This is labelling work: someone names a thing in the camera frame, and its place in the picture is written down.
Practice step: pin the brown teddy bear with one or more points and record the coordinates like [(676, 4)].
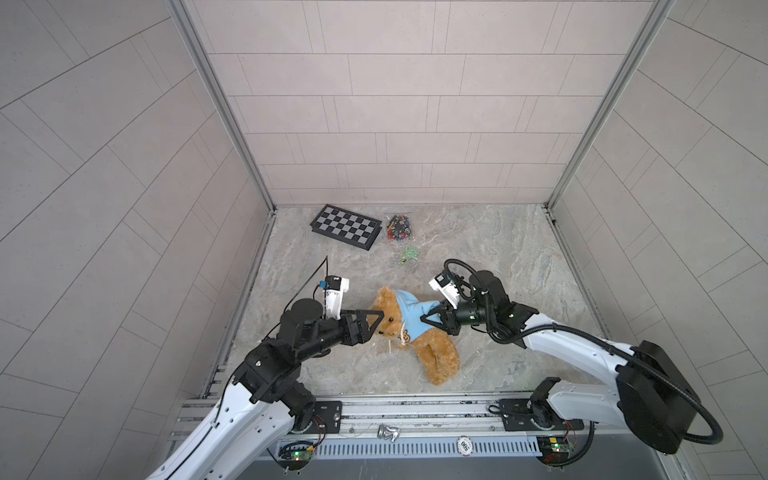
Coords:
[(434, 349)]

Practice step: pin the aluminium mounting rail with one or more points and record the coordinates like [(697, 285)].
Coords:
[(455, 413)]

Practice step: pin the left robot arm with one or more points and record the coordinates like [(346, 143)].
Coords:
[(264, 401)]

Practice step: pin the right circuit board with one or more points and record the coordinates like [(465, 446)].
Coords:
[(554, 449)]

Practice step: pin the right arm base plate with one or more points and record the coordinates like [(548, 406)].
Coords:
[(520, 415)]

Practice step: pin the light blue bear hoodie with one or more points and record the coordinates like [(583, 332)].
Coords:
[(415, 316)]

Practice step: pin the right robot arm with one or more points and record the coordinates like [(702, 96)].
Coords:
[(638, 387)]

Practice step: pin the left circuit board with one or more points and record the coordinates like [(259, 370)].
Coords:
[(297, 451)]

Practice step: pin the silver metal clip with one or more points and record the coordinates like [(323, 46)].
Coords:
[(388, 433)]

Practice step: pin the bag of colourful pieces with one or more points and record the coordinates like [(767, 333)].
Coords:
[(399, 228)]

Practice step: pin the circuit board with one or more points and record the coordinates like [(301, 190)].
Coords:
[(297, 451), (554, 449)]

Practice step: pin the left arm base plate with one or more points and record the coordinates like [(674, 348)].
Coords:
[(326, 418)]

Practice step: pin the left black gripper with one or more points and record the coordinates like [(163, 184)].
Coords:
[(356, 327)]

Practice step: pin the small green pieces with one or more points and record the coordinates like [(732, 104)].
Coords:
[(409, 254)]

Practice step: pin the black white chessboard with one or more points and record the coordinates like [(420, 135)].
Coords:
[(348, 227)]

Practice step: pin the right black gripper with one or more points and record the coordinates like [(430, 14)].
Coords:
[(448, 317)]

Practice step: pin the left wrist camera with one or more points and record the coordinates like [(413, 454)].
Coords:
[(334, 289)]

